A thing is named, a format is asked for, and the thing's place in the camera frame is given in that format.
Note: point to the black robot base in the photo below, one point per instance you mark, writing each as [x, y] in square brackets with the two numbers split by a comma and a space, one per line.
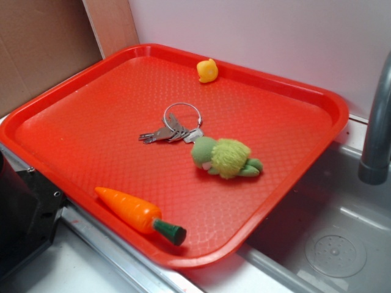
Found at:
[30, 208]

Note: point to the green plush animal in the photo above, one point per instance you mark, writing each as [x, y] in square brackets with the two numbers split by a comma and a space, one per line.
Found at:
[226, 158]

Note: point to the red plastic tray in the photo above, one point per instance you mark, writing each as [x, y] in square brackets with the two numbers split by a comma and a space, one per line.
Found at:
[85, 133]

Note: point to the yellow rubber duck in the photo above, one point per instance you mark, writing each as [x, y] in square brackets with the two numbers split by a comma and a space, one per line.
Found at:
[207, 71]

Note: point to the orange plastic toy carrot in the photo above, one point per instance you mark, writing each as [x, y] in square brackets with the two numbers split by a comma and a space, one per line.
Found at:
[140, 214]

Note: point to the light wooden board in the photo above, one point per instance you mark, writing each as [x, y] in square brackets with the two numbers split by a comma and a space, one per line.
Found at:
[112, 24]

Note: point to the grey toy sink basin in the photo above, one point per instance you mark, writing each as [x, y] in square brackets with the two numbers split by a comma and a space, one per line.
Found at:
[330, 233]

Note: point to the grey toy faucet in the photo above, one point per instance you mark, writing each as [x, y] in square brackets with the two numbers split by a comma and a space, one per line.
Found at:
[375, 159]

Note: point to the brown cardboard panel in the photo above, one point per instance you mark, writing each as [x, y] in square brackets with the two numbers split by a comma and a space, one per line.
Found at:
[42, 44]

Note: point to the silver keys on ring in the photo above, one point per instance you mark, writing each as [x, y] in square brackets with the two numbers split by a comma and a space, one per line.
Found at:
[173, 130]

